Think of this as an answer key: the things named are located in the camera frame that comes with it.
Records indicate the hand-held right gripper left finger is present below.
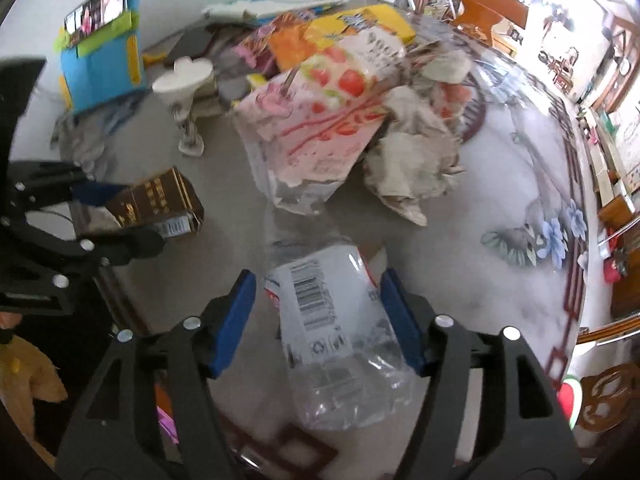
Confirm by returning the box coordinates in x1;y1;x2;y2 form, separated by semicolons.
54;269;257;480

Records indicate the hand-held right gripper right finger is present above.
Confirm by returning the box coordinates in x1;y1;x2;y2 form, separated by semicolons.
379;267;584;480

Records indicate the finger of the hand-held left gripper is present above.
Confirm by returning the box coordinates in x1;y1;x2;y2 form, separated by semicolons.
0;219;167;287
10;161;131;222

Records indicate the brown cardboard carton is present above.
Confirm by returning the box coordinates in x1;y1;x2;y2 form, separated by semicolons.
75;166;205;241

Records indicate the crushed clear plastic bottle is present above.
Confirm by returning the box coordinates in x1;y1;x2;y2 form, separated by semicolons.
262;242;417;432

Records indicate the yellow drink carton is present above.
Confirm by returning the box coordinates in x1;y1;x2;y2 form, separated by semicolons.
304;3;417;50

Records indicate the clear plastic bag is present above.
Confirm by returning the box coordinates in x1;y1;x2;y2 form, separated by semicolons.
50;94;147;173

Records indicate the blue green toy box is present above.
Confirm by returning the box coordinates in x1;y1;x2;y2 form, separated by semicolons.
55;0;147;114

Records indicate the smartphone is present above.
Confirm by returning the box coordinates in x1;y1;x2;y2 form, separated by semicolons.
64;0;129;49

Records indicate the crumpled white tissue paper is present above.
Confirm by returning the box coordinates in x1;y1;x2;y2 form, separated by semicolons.
362;85;467;227

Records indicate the yellow cloth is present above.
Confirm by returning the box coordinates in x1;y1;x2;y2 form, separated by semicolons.
0;334;69;467

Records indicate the dark grey folder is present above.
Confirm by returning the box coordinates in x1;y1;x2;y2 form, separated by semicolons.
169;26;217;62

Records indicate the pink strawberry print carton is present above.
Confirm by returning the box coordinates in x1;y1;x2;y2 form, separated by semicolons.
233;30;408;216

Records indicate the pink colourful snack packet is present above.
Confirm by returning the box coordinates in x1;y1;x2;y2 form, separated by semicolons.
235;24;281;75

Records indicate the wooden side cabinet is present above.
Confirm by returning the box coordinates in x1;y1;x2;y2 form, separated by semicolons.
596;194;640;317

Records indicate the stack of books and papers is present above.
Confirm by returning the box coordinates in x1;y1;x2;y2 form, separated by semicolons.
202;0;351;27

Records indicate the orange snack packet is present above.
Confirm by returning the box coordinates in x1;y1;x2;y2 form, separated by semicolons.
266;19;322;72

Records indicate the small crumpled white paper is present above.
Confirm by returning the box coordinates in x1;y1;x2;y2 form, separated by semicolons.
424;51;474;87

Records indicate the white pedestal stand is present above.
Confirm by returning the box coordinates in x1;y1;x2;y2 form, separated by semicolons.
151;56;216;157

